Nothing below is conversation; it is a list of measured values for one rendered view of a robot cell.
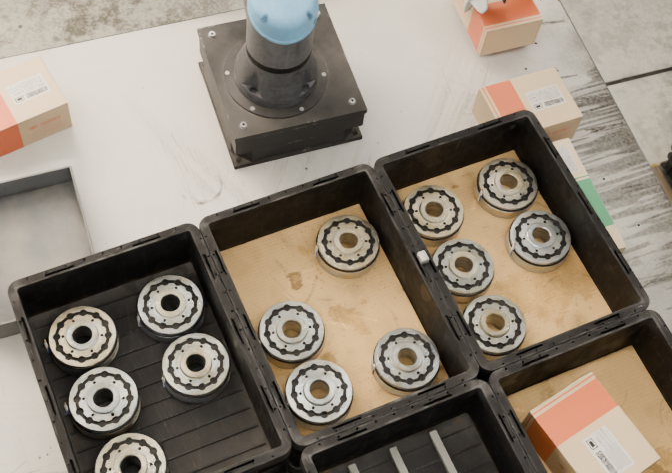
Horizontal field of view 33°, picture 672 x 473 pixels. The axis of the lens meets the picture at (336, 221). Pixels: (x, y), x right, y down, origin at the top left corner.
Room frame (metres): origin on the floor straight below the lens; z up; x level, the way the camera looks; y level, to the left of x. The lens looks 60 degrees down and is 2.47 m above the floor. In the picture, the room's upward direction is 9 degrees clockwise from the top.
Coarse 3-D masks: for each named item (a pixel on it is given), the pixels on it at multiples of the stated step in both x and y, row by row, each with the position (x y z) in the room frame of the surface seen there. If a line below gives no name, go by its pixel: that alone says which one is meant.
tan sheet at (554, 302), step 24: (480, 168) 1.10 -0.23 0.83; (408, 192) 1.03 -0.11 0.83; (456, 192) 1.05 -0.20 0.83; (432, 216) 0.99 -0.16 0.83; (480, 216) 1.01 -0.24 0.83; (480, 240) 0.96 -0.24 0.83; (504, 240) 0.97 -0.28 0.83; (504, 264) 0.92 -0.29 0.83; (576, 264) 0.94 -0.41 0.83; (504, 288) 0.88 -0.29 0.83; (528, 288) 0.89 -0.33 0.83; (552, 288) 0.89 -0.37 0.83; (576, 288) 0.90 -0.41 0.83; (528, 312) 0.84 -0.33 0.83; (552, 312) 0.85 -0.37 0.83; (576, 312) 0.86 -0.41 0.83; (600, 312) 0.86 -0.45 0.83; (528, 336) 0.80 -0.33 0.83; (552, 336) 0.81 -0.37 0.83
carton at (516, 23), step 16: (464, 0) 1.53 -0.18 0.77; (496, 0) 1.52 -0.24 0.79; (512, 0) 1.53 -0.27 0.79; (528, 0) 1.53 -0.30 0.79; (464, 16) 1.52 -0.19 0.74; (480, 16) 1.47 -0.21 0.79; (496, 16) 1.48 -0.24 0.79; (512, 16) 1.49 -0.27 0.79; (528, 16) 1.49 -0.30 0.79; (480, 32) 1.46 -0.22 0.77; (496, 32) 1.45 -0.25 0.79; (512, 32) 1.46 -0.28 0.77; (528, 32) 1.48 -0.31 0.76; (480, 48) 1.44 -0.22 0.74; (496, 48) 1.45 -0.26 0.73
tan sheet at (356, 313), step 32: (320, 224) 0.94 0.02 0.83; (224, 256) 0.85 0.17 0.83; (256, 256) 0.86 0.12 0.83; (288, 256) 0.87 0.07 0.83; (384, 256) 0.90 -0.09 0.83; (256, 288) 0.81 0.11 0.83; (288, 288) 0.82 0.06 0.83; (320, 288) 0.82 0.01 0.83; (352, 288) 0.83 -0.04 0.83; (384, 288) 0.84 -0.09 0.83; (256, 320) 0.75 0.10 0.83; (352, 320) 0.78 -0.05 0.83; (384, 320) 0.79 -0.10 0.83; (416, 320) 0.80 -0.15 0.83; (320, 352) 0.71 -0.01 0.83; (352, 352) 0.72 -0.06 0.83; (352, 384) 0.67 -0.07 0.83; (352, 416) 0.62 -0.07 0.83
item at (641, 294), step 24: (504, 120) 1.14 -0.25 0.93; (528, 120) 1.15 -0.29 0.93; (432, 144) 1.07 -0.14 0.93; (552, 144) 1.11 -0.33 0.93; (576, 192) 1.02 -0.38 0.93; (408, 216) 0.92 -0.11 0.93; (432, 264) 0.85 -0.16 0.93; (624, 264) 0.90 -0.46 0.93; (624, 312) 0.82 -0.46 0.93; (576, 336) 0.76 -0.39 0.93; (480, 360) 0.70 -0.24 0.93; (504, 360) 0.71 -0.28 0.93
